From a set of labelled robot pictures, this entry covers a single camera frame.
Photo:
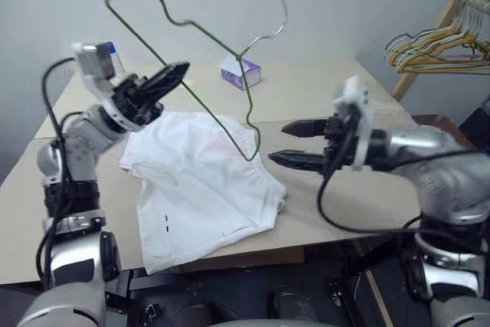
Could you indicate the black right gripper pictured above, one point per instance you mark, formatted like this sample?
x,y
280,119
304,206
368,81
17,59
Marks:
x,y
340,143

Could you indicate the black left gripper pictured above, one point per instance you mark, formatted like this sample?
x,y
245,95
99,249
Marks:
x,y
136,103

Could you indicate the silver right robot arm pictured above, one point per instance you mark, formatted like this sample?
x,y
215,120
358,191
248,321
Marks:
x,y
440,174

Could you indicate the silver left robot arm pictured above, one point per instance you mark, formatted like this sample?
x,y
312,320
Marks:
x,y
74,143

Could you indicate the wooden hanger rack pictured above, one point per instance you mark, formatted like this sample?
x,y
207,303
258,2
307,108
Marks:
x,y
406,84

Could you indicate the purple tissue box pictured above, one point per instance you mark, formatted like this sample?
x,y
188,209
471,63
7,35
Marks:
x,y
250,74

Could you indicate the white t-shirt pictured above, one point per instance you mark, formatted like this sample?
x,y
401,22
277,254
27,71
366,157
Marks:
x,y
199,189

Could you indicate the dark rounded shape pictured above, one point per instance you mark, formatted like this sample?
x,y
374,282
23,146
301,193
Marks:
x,y
293,304

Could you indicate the thin wooden stick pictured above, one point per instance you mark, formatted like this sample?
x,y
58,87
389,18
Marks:
x,y
379,300

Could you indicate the dark box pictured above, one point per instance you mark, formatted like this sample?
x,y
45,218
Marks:
x,y
476,124

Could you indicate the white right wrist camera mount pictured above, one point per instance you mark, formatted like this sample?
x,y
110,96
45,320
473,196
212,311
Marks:
x,y
362,141

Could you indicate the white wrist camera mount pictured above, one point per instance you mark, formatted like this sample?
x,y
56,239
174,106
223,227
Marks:
x,y
97,89
362,141

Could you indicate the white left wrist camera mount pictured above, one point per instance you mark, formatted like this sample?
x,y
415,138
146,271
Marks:
x,y
97,89

